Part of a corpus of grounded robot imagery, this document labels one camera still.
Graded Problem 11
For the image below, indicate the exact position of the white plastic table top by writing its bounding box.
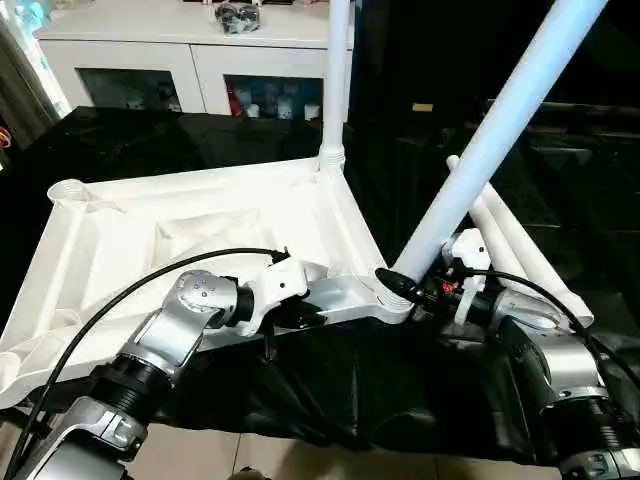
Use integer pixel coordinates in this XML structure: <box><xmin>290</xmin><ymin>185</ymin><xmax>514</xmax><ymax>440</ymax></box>
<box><xmin>0</xmin><ymin>157</ymin><xmax>419</xmax><ymax>409</ymax></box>

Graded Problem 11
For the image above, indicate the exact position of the black mat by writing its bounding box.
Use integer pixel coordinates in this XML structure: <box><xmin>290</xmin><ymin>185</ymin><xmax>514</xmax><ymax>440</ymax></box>
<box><xmin>0</xmin><ymin>104</ymin><xmax>640</xmax><ymax>466</ymax></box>

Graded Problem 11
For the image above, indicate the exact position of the long dark bar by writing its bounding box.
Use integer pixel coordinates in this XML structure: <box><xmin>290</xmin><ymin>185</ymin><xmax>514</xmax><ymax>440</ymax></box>
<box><xmin>487</xmin><ymin>98</ymin><xmax>640</xmax><ymax>119</ymax></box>

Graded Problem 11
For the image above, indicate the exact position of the white cabinet with glass doors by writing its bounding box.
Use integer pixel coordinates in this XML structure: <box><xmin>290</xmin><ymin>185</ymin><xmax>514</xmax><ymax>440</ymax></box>
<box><xmin>37</xmin><ymin>0</ymin><xmax>356</xmax><ymax>120</ymax></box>

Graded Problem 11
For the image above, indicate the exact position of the clear bag of dark parts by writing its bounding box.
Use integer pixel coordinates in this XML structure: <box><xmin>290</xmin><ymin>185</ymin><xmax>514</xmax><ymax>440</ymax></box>
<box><xmin>214</xmin><ymin>2</ymin><xmax>262</xmax><ymax>37</ymax></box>

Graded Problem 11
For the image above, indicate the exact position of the grey curtain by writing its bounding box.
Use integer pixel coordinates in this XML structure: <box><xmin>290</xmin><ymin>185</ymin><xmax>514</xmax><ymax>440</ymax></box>
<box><xmin>0</xmin><ymin>14</ymin><xmax>62</xmax><ymax>152</ymax></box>

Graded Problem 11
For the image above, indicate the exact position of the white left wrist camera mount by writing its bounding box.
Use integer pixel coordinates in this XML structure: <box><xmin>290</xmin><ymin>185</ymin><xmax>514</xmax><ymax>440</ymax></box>
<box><xmin>239</xmin><ymin>257</ymin><xmax>309</xmax><ymax>336</ymax></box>

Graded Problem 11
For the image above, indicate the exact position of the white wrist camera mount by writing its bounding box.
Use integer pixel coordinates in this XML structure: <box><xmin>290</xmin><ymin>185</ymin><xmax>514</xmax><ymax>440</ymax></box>
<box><xmin>239</xmin><ymin>257</ymin><xmax>309</xmax><ymax>336</ymax></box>
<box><xmin>442</xmin><ymin>229</ymin><xmax>491</xmax><ymax>326</ymax></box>

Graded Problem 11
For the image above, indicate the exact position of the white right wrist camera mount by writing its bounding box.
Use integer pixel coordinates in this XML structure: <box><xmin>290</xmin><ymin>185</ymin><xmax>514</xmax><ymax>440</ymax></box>
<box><xmin>442</xmin><ymin>229</ymin><xmax>491</xmax><ymax>326</ymax></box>

